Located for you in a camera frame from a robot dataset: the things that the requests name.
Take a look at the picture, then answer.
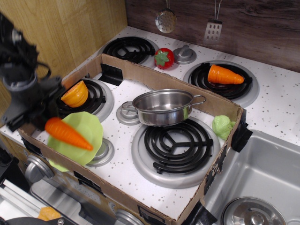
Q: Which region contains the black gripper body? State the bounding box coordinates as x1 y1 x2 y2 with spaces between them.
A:
1 75 65 131

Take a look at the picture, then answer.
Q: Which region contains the orange toy carrot green top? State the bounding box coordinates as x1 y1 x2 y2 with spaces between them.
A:
45 117 93 151

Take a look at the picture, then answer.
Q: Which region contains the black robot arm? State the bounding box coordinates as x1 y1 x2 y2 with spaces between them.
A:
0 15 65 131

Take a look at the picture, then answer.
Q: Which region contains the light green plastic plate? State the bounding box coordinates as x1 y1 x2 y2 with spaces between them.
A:
45 112 103 166

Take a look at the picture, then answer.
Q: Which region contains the grey knob under plate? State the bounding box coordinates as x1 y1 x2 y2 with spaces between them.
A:
87 139 114 168

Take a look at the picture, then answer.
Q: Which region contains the orange toy carrot without top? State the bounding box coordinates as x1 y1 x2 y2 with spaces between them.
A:
208 65 244 85

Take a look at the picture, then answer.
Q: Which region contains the front left black burner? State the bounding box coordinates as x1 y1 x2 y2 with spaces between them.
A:
56 79 106 118

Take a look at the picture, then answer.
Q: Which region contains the black burner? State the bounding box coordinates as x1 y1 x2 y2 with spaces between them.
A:
56 79 106 118
98 37 158 65
185 62 253 100
143 119 214 174

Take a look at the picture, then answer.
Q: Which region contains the grey front oven knob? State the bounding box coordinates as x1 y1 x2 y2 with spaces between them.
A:
25 155 54 183

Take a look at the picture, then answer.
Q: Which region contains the grey oven knob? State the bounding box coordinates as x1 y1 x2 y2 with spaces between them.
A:
114 209 144 225
25 155 54 183

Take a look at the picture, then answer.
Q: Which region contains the grey centre stove knob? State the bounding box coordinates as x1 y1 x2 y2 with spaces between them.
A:
116 101 140 126

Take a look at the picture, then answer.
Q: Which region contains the grey stove knob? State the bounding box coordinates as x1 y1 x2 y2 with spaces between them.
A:
173 45 197 65
116 101 140 126

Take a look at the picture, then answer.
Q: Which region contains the cardboard fence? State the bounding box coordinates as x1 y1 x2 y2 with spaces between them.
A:
18 54 252 225

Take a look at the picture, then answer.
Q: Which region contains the orange object bottom left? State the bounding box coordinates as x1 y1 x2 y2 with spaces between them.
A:
38 207 61 221

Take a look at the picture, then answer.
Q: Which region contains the back left black burner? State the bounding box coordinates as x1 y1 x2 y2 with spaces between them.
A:
98 37 158 65

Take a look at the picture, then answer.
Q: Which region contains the small steel pot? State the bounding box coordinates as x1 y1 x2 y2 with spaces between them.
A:
132 89 206 127

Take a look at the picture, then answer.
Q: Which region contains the red toy strawberry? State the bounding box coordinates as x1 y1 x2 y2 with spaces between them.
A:
154 48 174 69

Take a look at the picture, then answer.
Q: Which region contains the grey lower oven knob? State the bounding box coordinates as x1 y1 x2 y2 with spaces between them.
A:
114 209 144 225

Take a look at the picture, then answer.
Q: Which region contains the front right black burner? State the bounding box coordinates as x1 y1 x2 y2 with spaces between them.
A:
143 119 214 174

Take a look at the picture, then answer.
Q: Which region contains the hanging steel strainer spoon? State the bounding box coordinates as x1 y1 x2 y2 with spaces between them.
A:
155 0 177 34

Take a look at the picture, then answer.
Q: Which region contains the grey back stove knob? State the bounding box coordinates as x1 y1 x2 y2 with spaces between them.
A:
173 45 197 65

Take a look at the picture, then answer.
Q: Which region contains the back right black burner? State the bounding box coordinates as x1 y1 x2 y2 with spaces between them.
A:
185 62 253 100

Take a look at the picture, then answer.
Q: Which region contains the green toy lettuce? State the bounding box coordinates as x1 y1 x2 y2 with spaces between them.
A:
212 115 236 140

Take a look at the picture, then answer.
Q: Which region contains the hanging steel slotted spatula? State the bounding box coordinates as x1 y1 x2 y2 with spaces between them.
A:
203 0 223 45

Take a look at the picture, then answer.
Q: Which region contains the steel lid in sink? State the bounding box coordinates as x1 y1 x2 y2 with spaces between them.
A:
220 197 286 225

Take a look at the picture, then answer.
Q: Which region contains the grey plastic sink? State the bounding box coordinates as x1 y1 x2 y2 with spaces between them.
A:
204 130 300 225

